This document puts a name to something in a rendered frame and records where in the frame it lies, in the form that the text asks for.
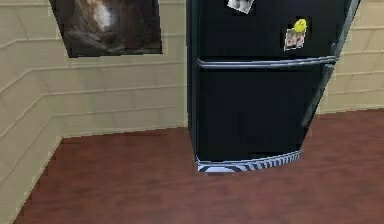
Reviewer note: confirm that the black fridge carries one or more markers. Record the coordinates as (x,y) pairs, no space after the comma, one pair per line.
(253,110)

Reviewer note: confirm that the yellow fridge magnet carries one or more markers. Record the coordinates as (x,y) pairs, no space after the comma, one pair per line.
(300,25)

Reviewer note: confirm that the dark brown wall picture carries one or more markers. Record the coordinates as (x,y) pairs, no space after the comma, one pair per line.
(110,30)

